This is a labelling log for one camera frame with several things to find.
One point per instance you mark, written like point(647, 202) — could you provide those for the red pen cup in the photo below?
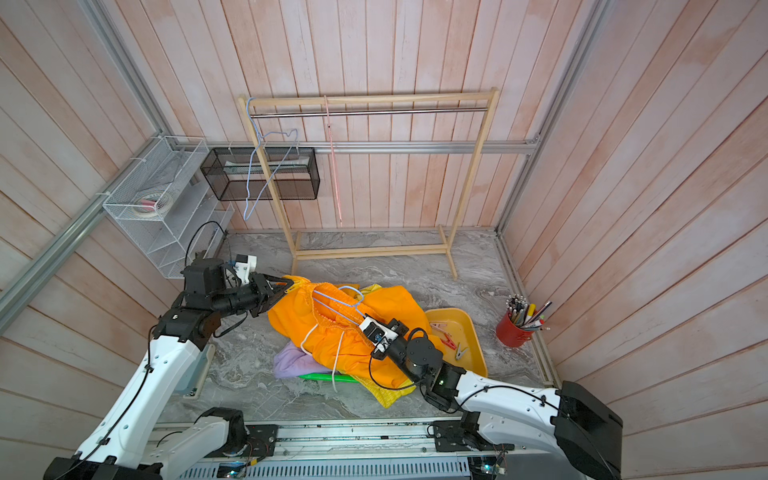
point(521, 320)

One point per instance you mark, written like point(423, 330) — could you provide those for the yellow shorts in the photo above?
point(385, 304)

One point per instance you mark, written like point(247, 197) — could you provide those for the purple shorts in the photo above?
point(292, 362)

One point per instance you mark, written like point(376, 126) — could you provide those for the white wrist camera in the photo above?
point(368, 322)
point(244, 266)

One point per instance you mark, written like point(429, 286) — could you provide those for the green plastic basket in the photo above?
point(329, 377)

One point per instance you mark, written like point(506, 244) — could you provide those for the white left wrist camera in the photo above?
point(244, 266)

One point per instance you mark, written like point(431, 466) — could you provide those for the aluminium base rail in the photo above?
point(409, 449)

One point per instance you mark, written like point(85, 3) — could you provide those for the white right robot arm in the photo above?
point(492, 402)

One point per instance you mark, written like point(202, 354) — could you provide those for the orange shorts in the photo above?
point(336, 345)

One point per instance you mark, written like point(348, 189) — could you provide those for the pink wire hanger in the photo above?
point(333, 161)

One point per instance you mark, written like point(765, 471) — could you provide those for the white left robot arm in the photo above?
point(213, 289)

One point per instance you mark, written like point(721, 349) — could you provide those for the grey clothespin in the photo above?
point(461, 351)

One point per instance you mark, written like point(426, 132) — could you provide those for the white wire mesh shelf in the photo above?
point(194, 220)

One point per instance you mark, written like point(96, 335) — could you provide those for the tape roll on shelf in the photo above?
point(150, 205)

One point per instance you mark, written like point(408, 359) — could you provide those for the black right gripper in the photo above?
point(402, 329)

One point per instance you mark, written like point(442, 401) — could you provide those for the red clothespin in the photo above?
point(447, 341)

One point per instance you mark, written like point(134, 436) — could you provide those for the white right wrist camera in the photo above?
point(368, 322)

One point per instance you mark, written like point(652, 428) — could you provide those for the black mesh wall basket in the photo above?
point(236, 174)

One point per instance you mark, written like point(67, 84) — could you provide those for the pink clothespin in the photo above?
point(440, 327)

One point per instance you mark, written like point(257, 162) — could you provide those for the yellow plastic tray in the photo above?
point(461, 330)

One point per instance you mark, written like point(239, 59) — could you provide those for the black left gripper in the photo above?
point(265, 290)

